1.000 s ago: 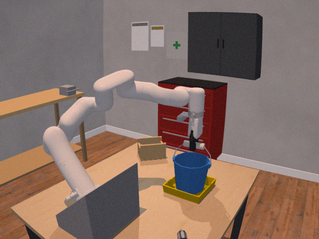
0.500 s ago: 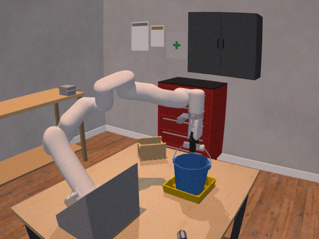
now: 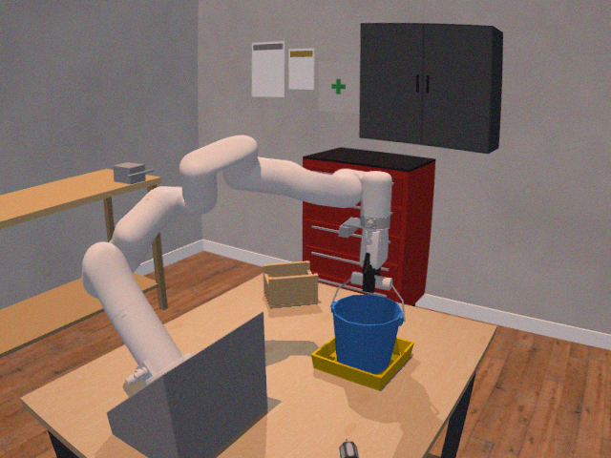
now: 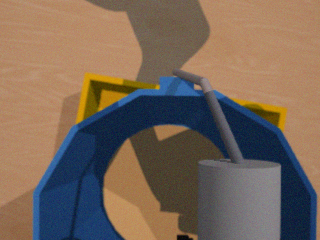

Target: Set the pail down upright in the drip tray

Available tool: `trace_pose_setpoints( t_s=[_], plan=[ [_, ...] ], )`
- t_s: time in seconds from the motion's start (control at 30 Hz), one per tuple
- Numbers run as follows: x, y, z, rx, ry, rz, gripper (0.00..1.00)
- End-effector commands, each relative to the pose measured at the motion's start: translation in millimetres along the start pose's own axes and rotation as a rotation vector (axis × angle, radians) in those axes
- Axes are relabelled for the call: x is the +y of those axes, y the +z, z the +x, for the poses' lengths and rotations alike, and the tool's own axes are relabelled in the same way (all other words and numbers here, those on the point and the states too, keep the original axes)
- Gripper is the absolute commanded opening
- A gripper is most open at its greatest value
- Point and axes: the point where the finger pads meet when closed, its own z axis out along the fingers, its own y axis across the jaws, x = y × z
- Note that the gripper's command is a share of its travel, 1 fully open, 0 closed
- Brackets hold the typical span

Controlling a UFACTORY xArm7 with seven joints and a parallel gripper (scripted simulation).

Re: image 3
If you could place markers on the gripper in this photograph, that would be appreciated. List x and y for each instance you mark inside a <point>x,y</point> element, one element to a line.
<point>374,251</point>

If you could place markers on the blue pail with grey handle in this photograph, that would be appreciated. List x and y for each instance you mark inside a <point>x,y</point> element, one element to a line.
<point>367,347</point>

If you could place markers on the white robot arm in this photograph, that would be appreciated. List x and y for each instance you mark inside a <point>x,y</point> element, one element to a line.
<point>107,275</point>

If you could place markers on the yellow shallow tray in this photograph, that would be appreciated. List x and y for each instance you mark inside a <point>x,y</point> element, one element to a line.
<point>325,359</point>

